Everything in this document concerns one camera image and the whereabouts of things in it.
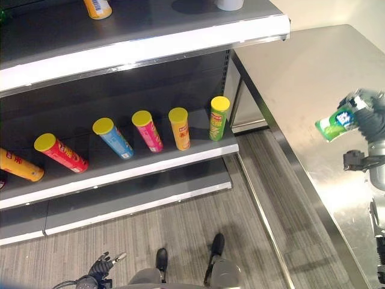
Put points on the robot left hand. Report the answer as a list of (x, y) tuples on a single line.
[(101, 266)]

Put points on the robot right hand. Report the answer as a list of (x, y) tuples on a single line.
[(370, 119)]

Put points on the green white snack can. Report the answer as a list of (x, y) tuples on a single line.
[(336, 125)]

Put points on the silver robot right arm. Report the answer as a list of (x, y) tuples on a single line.
[(370, 192)]

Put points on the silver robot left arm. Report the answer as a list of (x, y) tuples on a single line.
[(81, 283)]

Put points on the robot left leg and foot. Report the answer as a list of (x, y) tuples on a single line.
[(152, 271)]

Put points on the stainless steel table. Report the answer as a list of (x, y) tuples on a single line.
[(312, 126)]

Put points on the red chip can yellow lid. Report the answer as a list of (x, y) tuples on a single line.
[(62, 153)]

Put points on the blue chip can yellow lid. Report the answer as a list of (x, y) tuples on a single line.
[(115, 138)]

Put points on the orange yellow lying chip can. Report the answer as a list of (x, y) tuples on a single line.
[(20, 166)]

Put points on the pink chip can yellow lid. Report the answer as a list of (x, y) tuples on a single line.
[(148, 131)]

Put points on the green chip can yellow lid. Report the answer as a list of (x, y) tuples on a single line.
[(218, 119)]

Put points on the orange chip can yellow lid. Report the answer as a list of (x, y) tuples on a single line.
[(180, 130)]

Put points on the grey white store shelf unit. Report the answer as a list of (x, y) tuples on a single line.
[(120, 99)]

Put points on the white cylindrical container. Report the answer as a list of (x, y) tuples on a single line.
[(229, 4)]

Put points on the orange can with barcode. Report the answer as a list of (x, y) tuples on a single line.
[(98, 8)]

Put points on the green bottle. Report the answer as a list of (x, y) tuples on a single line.
[(2, 15)]

